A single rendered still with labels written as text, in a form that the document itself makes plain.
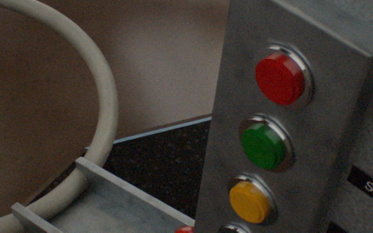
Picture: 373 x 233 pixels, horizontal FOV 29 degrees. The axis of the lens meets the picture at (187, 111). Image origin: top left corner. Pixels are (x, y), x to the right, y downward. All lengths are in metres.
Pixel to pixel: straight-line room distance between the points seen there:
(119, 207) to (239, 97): 0.61
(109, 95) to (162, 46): 1.49
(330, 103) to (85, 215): 0.67
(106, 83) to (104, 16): 1.59
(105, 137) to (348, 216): 0.67
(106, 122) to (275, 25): 0.74
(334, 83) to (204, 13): 2.41
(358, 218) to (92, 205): 0.63
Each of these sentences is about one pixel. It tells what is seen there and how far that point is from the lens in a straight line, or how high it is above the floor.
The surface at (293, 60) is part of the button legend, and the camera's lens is 0.35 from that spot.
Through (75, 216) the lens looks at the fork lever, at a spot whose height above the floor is 0.90.
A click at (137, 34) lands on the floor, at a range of 2.63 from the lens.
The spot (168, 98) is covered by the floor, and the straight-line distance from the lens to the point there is 2.41.
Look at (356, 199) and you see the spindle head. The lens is 0.41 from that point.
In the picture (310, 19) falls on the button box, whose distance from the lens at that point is 0.34.
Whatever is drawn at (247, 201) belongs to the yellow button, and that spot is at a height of 1.38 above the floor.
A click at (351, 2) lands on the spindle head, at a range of 0.34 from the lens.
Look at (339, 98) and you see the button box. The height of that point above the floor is 1.48.
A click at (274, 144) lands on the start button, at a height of 1.43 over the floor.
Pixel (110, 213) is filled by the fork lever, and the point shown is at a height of 0.91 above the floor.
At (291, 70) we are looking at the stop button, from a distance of 0.35.
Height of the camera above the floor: 1.72
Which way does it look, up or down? 46 degrees down
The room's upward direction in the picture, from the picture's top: 7 degrees clockwise
